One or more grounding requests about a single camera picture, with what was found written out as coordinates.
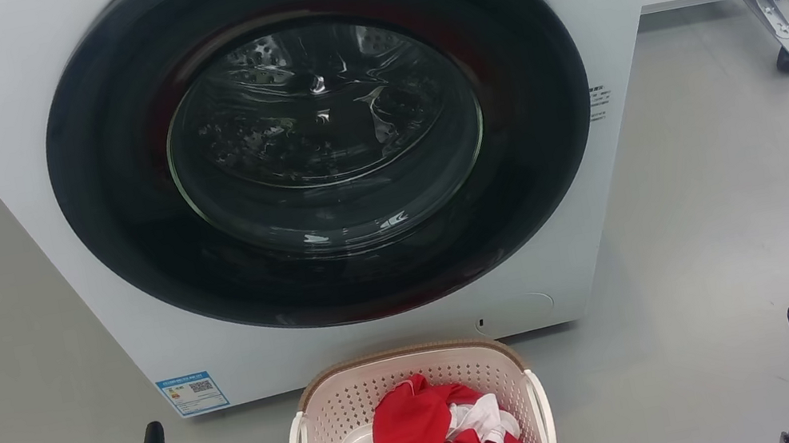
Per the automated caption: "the beige perforated plastic laundry basket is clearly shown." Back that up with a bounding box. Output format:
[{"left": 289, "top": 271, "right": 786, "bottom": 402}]
[{"left": 273, "top": 324, "right": 559, "bottom": 443}]

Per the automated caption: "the blue energy label sticker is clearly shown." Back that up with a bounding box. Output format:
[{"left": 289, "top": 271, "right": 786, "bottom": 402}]
[{"left": 154, "top": 367, "right": 231, "bottom": 421}]

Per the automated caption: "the black round washing machine door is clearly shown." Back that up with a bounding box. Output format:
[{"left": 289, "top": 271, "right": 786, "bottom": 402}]
[{"left": 19, "top": 0, "right": 623, "bottom": 372}]

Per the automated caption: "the small printed text sticker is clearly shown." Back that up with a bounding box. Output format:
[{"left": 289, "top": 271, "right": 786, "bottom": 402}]
[{"left": 584, "top": 84, "right": 616, "bottom": 124}]

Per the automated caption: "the white washing machine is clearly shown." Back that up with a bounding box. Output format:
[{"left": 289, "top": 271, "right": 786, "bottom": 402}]
[{"left": 0, "top": 0, "right": 733, "bottom": 443}]

